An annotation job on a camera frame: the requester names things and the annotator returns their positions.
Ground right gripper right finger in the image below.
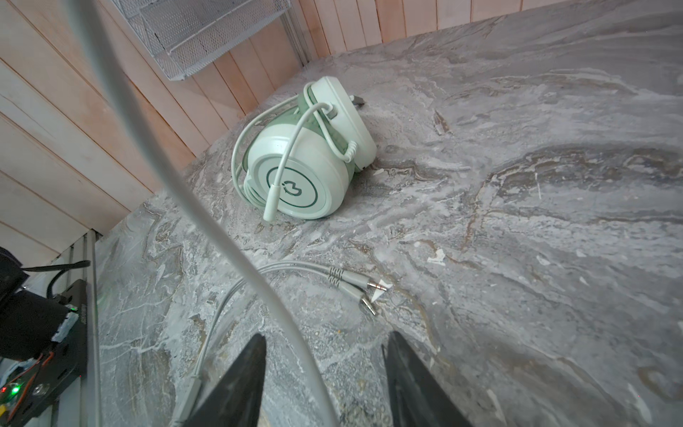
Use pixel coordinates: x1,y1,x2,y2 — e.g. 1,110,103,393
382,331,471,427

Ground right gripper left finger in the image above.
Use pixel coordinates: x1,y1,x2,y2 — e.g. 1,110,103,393
183,334,267,427

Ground green headphones with cable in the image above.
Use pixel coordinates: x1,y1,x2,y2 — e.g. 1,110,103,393
231,77,377,222

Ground white headphone cable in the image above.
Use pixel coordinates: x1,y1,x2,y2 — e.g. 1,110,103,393
60,0,393,427

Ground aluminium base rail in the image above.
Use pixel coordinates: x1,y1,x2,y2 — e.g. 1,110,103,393
0,228,102,427

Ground white wire mesh shelf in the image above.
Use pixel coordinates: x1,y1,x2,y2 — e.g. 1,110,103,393
114,0,291,81

